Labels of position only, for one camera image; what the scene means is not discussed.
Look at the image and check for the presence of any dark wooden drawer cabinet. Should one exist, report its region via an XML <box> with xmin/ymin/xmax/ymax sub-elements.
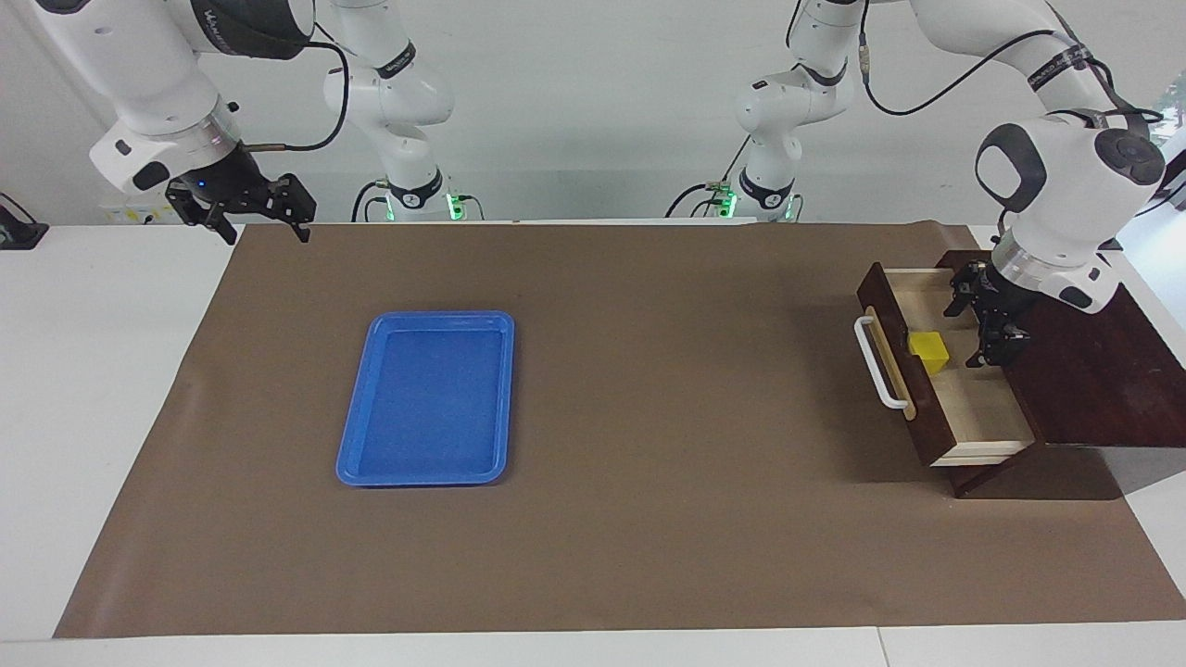
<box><xmin>936</xmin><ymin>248</ymin><xmax>1186</xmax><ymax>499</ymax></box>

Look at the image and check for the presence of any black right arm base cable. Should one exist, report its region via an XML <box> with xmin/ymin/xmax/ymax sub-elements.
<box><xmin>350</xmin><ymin>179</ymin><xmax>390</xmax><ymax>223</ymax></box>

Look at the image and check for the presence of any white wall box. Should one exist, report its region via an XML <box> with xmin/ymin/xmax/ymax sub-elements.
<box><xmin>100</xmin><ymin>196</ymin><xmax>179</xmax><ymax>225</ymax></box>

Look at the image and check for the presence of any black arm base cable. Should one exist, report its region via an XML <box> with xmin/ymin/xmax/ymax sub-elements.
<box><xmin>665</xmin><ymin>137</ymin><xmax>744</xmax><ymax>220</ymax></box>
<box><xmin>350</xmin><ymin>179</ymin><xmax>390</xmax><ymax>223</ymax></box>

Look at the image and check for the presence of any yellow cube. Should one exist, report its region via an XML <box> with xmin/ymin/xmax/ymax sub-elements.
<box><xmin>908</xmin><ymin>331</ymin><xmax>952</xmax><ymax>377</ymax></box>

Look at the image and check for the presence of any black left arm base cable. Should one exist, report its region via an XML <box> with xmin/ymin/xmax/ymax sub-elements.
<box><xmin>665</xmin><ymin>137</ymin><xmax>744</xmax><ymax>220</ymax></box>

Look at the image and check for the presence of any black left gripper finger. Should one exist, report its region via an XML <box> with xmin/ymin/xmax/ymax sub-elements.
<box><xmin>968</xmin><ymin>315</ymin><xmax>1029</xmax><ymax>369</ymax></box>
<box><xmin>943</xmin><ymin>261</ymin><xmax>987</xmax><ymax>321</ymax></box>

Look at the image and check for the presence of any wooden drawer with dark face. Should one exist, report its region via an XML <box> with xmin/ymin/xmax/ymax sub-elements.
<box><xmin>853</xmin><ymin>262</ymin><xmax>1037</xmax><ymax>469</ymax></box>

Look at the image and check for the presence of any blue plastic tray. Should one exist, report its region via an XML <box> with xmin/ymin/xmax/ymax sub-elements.
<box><xmin>335</xmin><ymin>310</ymin><xmax>515</xmax><ymax>488</ymax></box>

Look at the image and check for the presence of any brown table mat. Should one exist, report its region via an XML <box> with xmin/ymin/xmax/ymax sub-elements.
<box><xmin>53</xmin><ymin>220</ymin><xmax>1186</xmax><ymax>640</ymax></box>

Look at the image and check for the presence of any window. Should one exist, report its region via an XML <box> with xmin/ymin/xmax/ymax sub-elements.
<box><xmin>1147</xmin><ymin>74</ymin><xmax>1186</xmax><ymax>154</ymax></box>

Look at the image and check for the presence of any black table clamp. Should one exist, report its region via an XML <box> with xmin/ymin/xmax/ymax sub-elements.
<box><xmin>0</xmin><ymin>193</ymin><xmax>49</xmax><ymax>251</ymax></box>

